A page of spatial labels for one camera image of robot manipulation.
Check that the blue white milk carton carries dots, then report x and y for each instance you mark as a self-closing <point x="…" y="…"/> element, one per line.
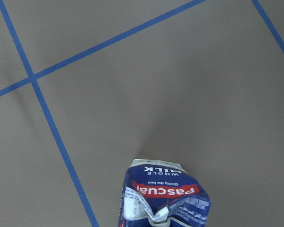
<point x="159" y="193"/>

